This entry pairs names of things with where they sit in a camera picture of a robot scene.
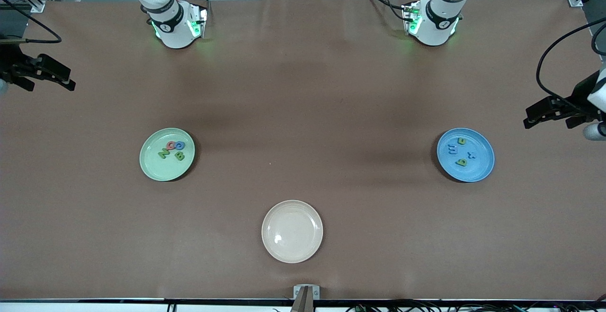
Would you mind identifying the tangled black cables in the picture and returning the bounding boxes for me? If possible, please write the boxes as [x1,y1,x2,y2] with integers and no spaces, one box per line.
[346,298,606,312]

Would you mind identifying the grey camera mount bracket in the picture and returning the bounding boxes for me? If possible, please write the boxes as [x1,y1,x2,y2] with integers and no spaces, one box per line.
[291,285,321,312]

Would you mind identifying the white table rail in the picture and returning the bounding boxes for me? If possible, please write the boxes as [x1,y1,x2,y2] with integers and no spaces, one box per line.
[0,301,294,312]

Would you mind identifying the blue plate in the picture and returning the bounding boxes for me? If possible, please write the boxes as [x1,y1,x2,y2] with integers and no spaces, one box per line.
[437,128,495,183]

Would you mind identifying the green plate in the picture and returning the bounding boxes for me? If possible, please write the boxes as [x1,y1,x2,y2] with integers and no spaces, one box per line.
[139,128,196,182]

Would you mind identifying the beige plate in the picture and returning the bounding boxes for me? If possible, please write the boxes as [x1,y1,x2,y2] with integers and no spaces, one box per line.
[261,200,324,264]

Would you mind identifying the brown table mat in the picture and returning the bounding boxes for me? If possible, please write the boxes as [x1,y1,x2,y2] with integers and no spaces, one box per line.
[0,0,606,301]

